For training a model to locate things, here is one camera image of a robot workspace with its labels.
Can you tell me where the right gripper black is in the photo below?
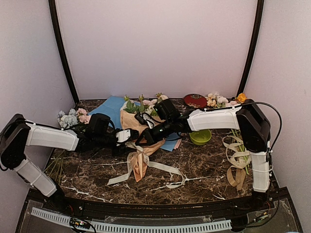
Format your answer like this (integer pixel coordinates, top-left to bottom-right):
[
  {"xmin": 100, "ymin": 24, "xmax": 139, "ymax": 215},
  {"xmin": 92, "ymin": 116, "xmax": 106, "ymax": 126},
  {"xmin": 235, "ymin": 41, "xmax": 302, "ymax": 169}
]
[{"xmin": 136, "ymin": 118, "xmax": 174, "ymax": 146}]

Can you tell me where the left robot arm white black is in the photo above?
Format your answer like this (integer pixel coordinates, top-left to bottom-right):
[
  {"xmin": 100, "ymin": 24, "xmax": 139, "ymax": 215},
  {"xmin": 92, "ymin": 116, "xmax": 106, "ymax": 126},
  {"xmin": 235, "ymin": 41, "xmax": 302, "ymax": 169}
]
[{"xmin": 0, "ymin": 114, "xmax": 139, "ymax": 212}]

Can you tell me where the left black frame post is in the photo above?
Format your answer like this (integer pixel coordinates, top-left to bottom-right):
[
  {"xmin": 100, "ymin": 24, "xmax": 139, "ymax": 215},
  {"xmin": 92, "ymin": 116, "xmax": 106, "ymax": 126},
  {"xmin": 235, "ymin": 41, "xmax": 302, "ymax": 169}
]
[{"xmin": 48, "ymin": 0, "xmax": 80, "ymax": 104}]

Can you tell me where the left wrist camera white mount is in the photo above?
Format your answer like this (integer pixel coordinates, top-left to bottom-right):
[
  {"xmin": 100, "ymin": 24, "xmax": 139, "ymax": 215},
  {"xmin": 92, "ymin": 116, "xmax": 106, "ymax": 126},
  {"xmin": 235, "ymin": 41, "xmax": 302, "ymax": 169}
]
[{"xmin": 116, "ymin": 129, "xmax": 139, "ymax": 144}]

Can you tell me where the white rose fake flower stem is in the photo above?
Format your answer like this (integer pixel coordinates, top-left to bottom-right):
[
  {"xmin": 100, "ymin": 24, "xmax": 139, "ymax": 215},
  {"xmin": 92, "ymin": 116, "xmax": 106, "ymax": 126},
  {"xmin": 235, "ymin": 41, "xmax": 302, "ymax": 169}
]
[{"xmin": 123, "ymin": 96, "xmax": 140, "ymax": 114}]

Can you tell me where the brown twine ribbon bundle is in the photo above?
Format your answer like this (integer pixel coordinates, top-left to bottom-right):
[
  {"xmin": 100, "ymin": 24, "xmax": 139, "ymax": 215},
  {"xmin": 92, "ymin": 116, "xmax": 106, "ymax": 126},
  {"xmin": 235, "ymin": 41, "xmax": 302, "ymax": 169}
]
[{"xmin": 222, "ymin": 135, "xmax": 251, "ymax": 191}]

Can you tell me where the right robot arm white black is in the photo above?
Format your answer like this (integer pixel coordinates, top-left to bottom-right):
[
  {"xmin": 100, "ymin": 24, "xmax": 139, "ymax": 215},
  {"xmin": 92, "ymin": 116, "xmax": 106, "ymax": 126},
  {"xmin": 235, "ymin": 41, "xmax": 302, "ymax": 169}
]
[{"xmin": 136, "ymin": 99, "xmax": 274, "ymax": 211}]

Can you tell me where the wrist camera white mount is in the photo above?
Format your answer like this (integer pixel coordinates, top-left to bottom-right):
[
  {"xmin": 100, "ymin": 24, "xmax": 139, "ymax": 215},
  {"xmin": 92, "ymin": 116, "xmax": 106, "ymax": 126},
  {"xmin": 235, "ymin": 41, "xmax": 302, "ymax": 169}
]
[
  {"xmin": 116, "ymin": 129, "xmax": 139, "ymax": 144},
  {"xmin": 135, "ymin": 99, "xmax": 182, "ymax": 128}
]

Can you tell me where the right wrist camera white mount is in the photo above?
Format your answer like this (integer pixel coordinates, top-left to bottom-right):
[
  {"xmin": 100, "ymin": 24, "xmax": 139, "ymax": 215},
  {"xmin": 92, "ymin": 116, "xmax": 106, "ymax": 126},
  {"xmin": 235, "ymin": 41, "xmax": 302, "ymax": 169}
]
[{"xmin": 135, "ymin": 99, "xmax": 182, "ymax": 128}]

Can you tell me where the right black frame post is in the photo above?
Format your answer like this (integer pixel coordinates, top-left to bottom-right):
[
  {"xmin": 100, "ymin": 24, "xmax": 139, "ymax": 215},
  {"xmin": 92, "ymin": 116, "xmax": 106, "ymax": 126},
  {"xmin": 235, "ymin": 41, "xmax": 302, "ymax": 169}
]
[{"xmin": 237, "ymin": 0, "xmax": 264, "ymax": 96}]

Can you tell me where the white printed ribbon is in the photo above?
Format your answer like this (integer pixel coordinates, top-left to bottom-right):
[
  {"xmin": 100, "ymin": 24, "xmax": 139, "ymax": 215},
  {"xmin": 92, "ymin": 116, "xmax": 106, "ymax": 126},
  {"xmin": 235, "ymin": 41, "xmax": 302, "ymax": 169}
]
[{"xmin": 108, "ymin": 140, "xmax": 186, "ymax": 189}]

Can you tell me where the pink rose fake flower stem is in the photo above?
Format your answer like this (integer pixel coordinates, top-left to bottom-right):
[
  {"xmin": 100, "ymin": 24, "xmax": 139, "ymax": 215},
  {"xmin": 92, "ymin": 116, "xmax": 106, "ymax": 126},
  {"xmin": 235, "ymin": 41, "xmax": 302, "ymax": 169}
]
[{"xmin": 138, "ymin": 93, "xmax": 168, "ymax": 116}]

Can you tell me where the blue wrapping paper sheet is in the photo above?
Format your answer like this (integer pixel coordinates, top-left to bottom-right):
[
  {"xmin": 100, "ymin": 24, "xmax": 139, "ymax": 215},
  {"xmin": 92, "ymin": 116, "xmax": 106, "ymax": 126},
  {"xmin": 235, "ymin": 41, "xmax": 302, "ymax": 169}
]
[{"xmin": 88, "ymin": 96, "xmax": 178, "ymax": 151}]

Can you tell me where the black frame post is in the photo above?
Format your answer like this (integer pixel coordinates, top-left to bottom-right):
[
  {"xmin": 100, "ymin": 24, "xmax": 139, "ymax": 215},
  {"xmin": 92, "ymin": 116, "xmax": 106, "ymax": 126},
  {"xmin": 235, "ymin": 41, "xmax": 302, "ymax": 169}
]
[
  {"xmin": 48, "ymin": 0, "xmax": 80, "ymax": 104},
  {"xmin": 237, "ymin": 0, "xmax": 264, "ymax": 96}
]

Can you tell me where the lime green bowl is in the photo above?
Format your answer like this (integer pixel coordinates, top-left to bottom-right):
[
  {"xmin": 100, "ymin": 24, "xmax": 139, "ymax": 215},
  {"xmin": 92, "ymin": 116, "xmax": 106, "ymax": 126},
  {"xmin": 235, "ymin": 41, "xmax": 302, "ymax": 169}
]
[{"xmin": 189, "ymin": 129, "xmax": 212, "ymax": 146}]

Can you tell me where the pile of fake flowers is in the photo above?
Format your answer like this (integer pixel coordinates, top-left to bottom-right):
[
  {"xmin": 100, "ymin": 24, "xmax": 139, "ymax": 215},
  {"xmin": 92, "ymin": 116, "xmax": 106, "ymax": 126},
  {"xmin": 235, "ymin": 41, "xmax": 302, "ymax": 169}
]
[
  {"xmin": 44, "ymin": 108, "xmax": 91, "ymax": 184},
  {"xmin": 205, "ymin": 92, "xmax": 253, "ymax": 175}
]

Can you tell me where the red round embroidered cushion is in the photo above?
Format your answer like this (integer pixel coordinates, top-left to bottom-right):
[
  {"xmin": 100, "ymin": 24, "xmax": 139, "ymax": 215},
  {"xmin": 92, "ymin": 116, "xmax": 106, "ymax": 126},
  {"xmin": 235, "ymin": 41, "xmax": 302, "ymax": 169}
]
[{"xmin": 183, "ymin": 94, "xmax": 207, "ymax": 109}]

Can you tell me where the white slotted cable duct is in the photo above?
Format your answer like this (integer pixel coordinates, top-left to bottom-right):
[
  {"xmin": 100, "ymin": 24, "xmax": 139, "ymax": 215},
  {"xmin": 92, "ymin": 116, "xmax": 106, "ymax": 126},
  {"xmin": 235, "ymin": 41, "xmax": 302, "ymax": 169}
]
[{"xmin": 31, "ymin": 207, "xmax": 232, "ymax": 233}]

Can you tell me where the beige pink wrapping paper sheet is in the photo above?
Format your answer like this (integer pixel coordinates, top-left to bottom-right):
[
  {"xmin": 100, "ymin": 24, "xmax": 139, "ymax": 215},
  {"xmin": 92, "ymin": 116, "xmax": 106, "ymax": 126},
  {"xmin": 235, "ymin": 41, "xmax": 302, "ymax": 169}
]
[{"xmin": 120, "ymin": 106, "xmax": 171, "ymax": 184}]

